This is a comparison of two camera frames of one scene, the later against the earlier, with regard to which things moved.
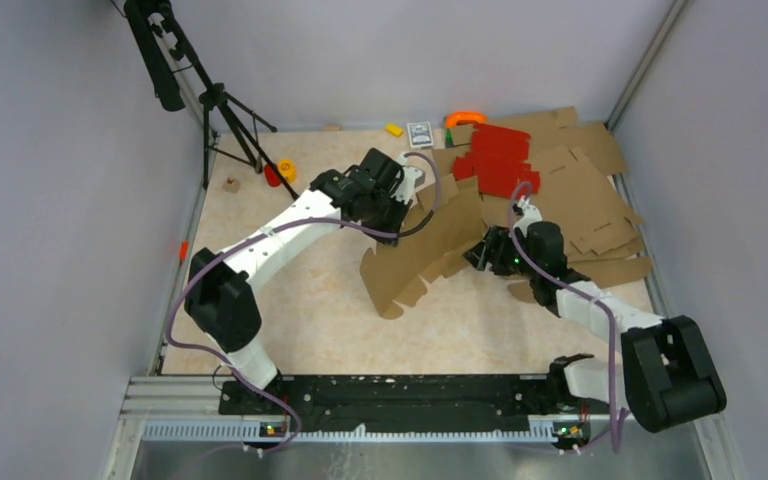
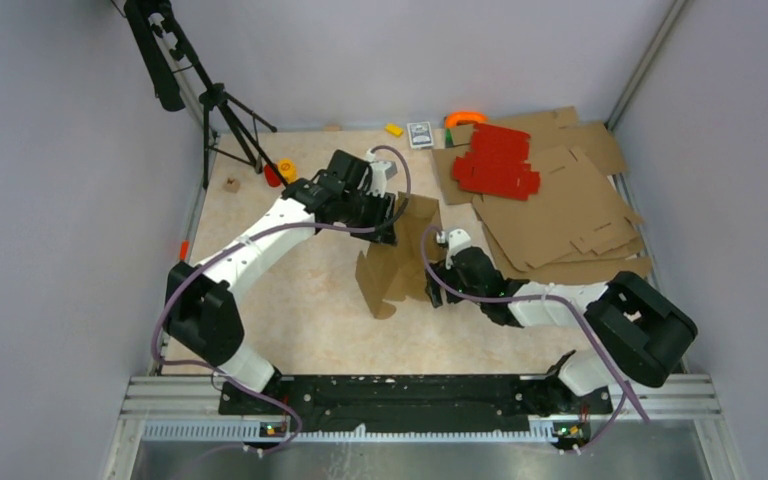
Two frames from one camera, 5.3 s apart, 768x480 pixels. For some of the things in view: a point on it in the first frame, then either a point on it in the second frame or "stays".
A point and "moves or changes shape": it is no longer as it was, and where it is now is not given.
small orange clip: [184, 247] stays
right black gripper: [498, 238] to [443, 272]
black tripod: [178, 76] stays
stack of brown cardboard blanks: [579, 168] stays
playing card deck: [420, 135] stays
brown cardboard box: [441, 228] moves or changes shape
